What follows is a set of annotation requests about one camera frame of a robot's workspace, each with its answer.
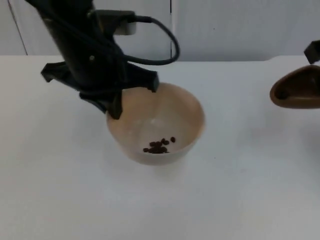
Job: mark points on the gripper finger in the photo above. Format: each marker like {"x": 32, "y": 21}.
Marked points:
{"x": 96, "y": 102}
{"x": 116, "y": 106}

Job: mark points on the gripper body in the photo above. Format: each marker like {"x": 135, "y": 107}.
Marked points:
{"x": 100, "y": 77}
{"x": 313, "y": 52}

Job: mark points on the pale wooden bowl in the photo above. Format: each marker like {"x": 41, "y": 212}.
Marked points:
{"x": 162, "y": 120}

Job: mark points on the coffee beans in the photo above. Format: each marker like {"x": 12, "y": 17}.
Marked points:
{"x": 158, "y": 148}

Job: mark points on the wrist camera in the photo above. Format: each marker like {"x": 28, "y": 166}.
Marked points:
{"x": 110, "y": 18}

